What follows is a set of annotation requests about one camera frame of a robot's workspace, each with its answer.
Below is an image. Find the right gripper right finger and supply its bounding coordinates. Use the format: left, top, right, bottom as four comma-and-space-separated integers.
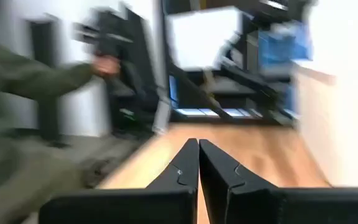
199, 139, 358, 224

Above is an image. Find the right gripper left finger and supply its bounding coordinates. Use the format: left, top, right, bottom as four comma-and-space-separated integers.
38, 138, 200, 224

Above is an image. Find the person's hand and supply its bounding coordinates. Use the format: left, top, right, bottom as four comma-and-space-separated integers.
91, 55, 121, 78

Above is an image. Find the white plastic laundry basket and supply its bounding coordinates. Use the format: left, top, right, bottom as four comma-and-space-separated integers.
166, 6, 244, 72

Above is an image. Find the blue garment with tag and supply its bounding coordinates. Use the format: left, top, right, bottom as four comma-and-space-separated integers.
257, 23, 314, 74

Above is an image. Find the person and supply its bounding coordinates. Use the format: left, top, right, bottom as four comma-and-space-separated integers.
0, 34, 121, 224

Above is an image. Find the dark vertical post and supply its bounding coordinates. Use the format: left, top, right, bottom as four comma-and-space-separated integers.
26, 18, 60, 147

